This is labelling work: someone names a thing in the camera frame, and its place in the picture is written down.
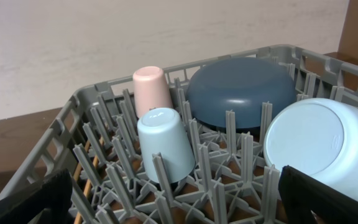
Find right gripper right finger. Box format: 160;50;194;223
278;166;358;223

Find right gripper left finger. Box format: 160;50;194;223
0;169;73;223

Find light blue bowl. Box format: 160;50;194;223
263;98;358;201

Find dark blue plate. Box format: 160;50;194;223
186;57;296;129

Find light blue cup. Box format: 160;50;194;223
137;108;195;183

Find pink cup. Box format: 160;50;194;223
132;66;173;118

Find grey dishwasher rack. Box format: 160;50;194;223
0;45;358;223

